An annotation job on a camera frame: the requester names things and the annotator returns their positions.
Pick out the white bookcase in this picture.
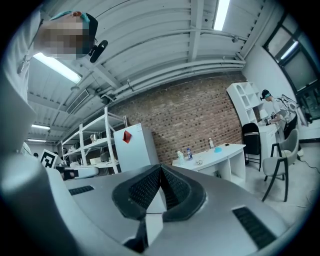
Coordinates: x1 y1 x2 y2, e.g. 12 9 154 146
226 81 266 126

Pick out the dark framed window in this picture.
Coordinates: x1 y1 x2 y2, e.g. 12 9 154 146
263 11 320 101

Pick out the white desk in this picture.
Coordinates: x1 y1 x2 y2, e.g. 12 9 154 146
171 143 247 187

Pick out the white cabinet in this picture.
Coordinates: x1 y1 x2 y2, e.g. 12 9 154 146
257 121 280 159

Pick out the grey armchair with black legs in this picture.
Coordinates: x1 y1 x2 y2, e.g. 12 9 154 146
261 128 300 203

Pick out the white metal shelf rack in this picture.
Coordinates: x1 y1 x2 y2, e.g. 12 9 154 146
60 106 129 176

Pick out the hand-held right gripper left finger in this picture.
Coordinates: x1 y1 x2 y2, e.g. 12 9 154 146
64 164 161 256

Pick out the person's head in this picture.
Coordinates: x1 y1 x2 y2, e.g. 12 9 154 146
33 10 99 61

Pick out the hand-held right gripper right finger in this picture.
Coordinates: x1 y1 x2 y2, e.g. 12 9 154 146
149 164 288 256

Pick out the black folding chair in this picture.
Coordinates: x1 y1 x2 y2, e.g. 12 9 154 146
241 122 262 173

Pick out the person's white shirt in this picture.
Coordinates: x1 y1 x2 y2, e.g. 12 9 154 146
0 7 51 156

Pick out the red paper ornament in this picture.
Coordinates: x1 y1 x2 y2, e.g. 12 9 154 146
121 129 133 145

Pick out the black head-worn camera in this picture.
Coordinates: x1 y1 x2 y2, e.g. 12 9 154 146
88 39 109 63

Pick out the white refrigerator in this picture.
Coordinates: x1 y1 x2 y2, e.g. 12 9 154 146
113 122 160 173

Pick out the ceiling air vent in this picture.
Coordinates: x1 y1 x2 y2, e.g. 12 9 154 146
66 88 90 115

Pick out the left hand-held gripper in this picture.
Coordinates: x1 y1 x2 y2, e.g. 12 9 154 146
40 149 100 181

